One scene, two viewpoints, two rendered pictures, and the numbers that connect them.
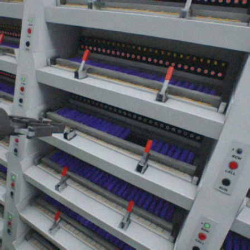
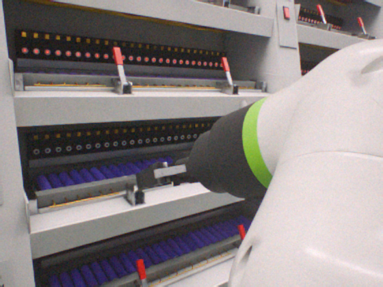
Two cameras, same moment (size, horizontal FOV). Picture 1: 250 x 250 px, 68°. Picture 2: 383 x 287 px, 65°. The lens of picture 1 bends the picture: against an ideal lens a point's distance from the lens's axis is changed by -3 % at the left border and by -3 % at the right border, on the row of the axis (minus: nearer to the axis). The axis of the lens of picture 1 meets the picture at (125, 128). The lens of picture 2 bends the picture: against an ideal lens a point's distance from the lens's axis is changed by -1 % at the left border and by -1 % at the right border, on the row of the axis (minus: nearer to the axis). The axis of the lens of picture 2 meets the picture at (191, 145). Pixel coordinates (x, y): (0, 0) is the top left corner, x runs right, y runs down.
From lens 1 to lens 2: 0.64 m
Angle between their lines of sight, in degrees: 59
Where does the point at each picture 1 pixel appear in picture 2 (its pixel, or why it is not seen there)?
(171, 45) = (161, 41)
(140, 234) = not seen: hidden behind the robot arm
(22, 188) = not seen: outside the picture
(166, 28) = (216, 16)
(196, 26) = (239, 16)
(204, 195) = not seen: hidden behind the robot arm
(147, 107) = (228, 104)
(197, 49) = (187, 44)
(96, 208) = (212, 277)
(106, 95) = (182, 104)
